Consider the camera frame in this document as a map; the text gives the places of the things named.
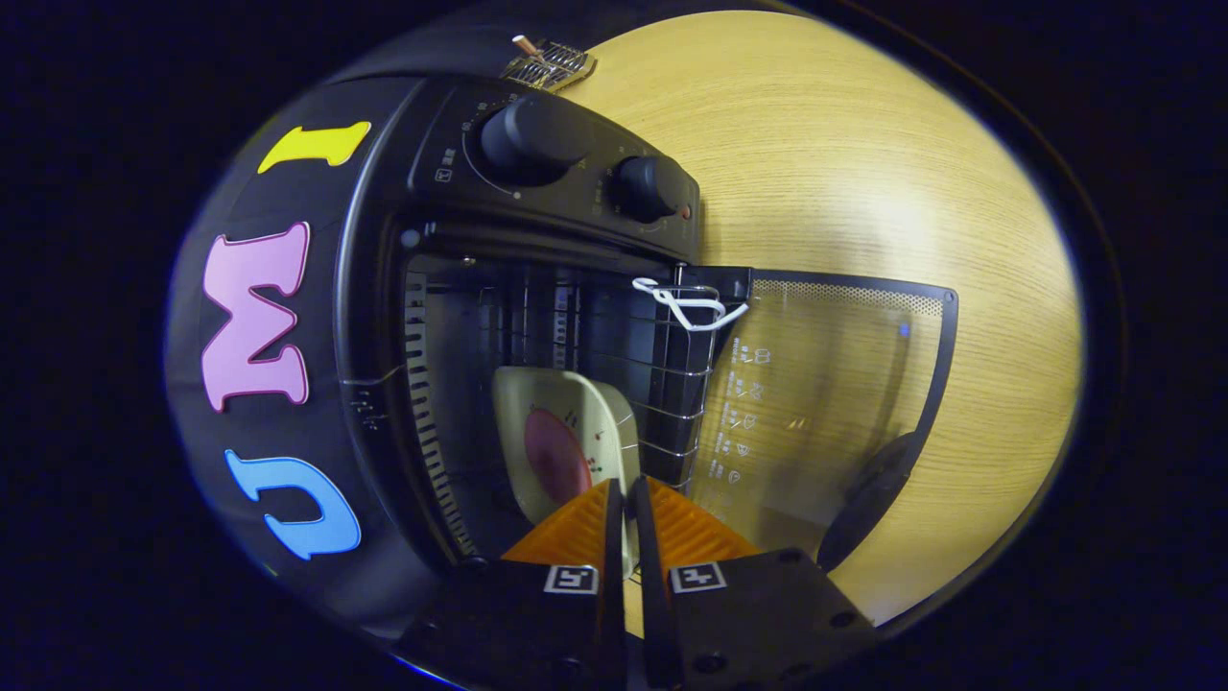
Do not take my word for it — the white string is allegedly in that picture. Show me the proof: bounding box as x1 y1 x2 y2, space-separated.
632 277 750 333

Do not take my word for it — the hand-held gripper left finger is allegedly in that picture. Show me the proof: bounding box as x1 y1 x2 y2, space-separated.
398 477 629 691

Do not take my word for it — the metal wire basket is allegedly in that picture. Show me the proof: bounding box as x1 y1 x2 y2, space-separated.
501 38 598 94

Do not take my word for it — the metal wire oven rack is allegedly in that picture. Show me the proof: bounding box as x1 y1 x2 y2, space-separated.
480 278 722 495

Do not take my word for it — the pink meat slice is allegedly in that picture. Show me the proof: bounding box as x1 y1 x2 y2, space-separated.
523 407 594 507

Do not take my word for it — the cream square plate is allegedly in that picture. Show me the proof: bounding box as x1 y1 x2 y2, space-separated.
491 366 644 582

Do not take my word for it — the black toaster oven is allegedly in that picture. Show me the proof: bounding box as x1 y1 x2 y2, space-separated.
331 75 960 586

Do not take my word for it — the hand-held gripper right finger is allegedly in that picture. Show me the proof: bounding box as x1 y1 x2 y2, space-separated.
628 475 879 691

